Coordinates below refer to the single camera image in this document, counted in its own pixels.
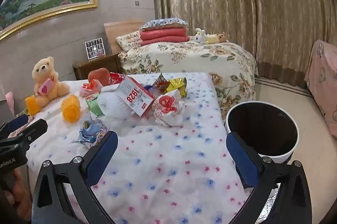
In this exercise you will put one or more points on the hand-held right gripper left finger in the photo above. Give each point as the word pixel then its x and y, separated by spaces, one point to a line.
pixel 105 150

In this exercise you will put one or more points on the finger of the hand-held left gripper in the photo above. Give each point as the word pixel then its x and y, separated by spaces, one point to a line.
pixel 29 131
pixel 15 122

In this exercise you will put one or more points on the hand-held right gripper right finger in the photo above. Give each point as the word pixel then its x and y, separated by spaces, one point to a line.
pixel 242 158

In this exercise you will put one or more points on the blue wrapper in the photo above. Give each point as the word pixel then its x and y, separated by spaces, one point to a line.
pixel 90 131

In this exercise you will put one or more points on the white bin with black liner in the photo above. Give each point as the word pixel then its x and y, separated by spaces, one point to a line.
pixel 263 129

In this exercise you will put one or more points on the white foam block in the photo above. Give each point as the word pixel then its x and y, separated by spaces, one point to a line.
pixel 113 105

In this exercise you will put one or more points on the green box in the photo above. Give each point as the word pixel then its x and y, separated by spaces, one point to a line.
pixel 93 105

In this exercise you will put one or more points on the yellow ribbed plastic toy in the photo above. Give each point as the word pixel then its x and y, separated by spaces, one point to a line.
pixel 71 109

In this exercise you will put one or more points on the white box red print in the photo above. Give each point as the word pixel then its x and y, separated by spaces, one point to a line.
pixel 137 100

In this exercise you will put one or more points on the red snack packet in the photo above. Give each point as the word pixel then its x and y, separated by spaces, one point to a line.
pixel 115 78

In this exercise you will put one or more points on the red white paper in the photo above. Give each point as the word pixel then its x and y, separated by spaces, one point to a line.
pixel 168 108

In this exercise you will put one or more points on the multicolour snack packet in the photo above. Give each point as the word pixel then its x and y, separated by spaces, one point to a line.
pixel 161 83

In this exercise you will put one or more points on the yellow snack packet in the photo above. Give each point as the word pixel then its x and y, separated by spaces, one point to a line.
pixel 176 85

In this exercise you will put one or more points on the person's left hand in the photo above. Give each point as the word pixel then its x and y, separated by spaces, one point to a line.
pixel 22 192

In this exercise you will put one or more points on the orange ribbed plastic toy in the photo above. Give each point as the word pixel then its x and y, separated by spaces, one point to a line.
pixel 32 106

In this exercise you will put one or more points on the cream teddy bear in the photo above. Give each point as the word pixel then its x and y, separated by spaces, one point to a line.
pixel 44 73

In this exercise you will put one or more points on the white dotted blanket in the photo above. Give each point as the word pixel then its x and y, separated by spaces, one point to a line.
pixel 163 160

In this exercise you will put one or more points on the pink red crumpled wrapper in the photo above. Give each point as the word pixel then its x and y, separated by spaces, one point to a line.
pixel 89 89

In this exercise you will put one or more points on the orange red plush toy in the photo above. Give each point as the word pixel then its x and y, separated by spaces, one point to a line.
pixel 98 76

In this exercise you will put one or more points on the wooden nightstand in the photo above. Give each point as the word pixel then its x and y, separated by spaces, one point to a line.
pixel 87 68

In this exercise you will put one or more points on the floral pillow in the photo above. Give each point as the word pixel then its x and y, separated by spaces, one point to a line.
pixel 129 40

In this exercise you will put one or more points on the pink heart print cloth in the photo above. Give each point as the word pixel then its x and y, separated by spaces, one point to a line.
pixel 323 76

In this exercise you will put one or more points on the bed with floral sheet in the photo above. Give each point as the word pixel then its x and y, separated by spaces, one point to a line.
pixel 184 58

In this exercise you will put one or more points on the wooden headboard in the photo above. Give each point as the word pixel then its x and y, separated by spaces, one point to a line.
pixel 115 29

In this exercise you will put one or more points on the yellow plush toy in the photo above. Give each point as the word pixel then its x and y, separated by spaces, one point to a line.
pixel 216 38

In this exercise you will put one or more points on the white bunny plush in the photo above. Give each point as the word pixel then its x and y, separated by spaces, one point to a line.
pixel 200 36

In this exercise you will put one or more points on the red folded blanket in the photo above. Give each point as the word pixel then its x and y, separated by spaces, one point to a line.
pixel 163 35

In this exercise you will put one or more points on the blue patterned cushion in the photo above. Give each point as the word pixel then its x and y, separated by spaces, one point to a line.
pixel 163 23

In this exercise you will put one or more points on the beige patterned curtain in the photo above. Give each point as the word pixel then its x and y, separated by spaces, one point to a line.
pixel 237 2

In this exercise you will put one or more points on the white photo frame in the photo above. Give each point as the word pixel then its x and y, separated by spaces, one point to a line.
pixel 94 48

